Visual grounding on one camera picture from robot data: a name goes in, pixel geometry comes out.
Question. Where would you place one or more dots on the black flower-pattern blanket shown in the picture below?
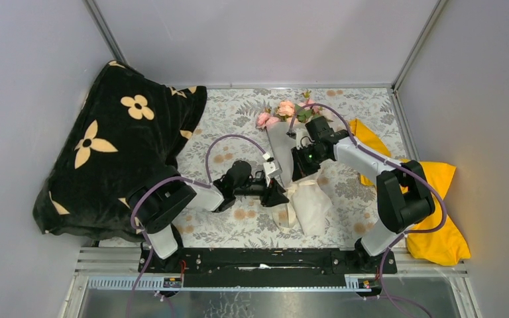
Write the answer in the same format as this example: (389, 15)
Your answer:
(129, 128)

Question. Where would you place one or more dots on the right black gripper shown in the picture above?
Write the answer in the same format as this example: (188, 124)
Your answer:
(300, 169)

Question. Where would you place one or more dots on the pink fake flower bouquet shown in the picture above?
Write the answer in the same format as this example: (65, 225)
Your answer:
(287, 111)

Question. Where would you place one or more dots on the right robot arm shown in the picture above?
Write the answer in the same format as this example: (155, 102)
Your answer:
(404, 198)

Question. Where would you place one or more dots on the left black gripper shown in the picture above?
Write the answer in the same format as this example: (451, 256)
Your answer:
(275, 195)

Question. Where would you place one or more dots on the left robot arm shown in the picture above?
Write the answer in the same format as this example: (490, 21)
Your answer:
(155, 204)

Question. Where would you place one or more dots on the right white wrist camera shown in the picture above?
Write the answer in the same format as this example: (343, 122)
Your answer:
(302, 138)

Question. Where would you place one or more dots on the cream ribbon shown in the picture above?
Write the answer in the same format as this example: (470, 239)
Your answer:
(307, 206)

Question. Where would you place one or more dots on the floral tablecloth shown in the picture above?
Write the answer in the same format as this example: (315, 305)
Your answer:
(227, 132)

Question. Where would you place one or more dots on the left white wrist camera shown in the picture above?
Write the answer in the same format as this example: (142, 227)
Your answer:
(272, 168)

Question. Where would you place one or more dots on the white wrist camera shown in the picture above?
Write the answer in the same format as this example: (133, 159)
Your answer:
(272, 168)
(302, 138)

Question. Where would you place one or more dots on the white wrapping paper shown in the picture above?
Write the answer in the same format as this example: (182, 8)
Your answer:
(281, 145)

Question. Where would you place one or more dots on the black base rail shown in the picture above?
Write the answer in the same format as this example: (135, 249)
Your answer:
(267, 267)

